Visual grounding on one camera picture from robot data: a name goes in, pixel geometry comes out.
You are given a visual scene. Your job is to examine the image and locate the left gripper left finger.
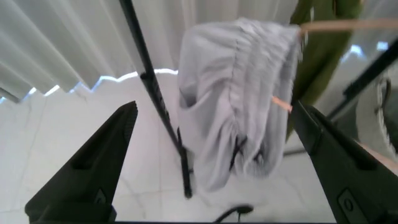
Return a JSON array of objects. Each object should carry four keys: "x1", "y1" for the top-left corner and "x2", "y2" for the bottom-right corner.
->
[{"x1": 24, "y1": 100, "x2": 139, "y2": 223}]

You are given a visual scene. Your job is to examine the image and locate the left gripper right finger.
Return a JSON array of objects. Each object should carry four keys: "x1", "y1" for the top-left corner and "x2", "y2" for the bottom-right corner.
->
[{"x1": 290, "y1": 101, "x2": 398, "y2": 224}]

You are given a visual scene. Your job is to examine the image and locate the white laundry basket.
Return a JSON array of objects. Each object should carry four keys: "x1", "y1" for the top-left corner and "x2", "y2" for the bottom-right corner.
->
[{"x1": 355, "y1": 67, "x2": 398, "y2": 163}]

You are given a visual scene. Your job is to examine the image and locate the black clothes rack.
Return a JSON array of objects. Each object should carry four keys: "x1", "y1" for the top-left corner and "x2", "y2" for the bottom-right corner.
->
[{"x1": 119, "y1": 0, "x2": 398, "y2": 199}]

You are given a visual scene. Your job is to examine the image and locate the green garment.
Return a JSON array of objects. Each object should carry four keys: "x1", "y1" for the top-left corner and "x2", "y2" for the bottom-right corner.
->
[{"x1": 285, "y1": 0, "x2": 364, "y2": 141}]

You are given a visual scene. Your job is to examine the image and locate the white curtain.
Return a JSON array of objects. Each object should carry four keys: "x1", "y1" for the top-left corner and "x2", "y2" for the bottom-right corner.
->
[{"x1": 0, "y1": 0, "x2": 398, "y2": 104}]

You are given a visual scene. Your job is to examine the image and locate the pale grey shorts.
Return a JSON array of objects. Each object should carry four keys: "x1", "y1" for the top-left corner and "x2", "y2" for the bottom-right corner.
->
[{"x1": 176, "y1": 17, "x2": 303, "y2": 193}]

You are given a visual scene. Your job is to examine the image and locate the black cable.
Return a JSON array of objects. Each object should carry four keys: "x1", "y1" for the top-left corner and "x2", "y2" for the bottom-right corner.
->
[{"x1": 213, "y1": 203, "x2": 254, "y2": 223}]

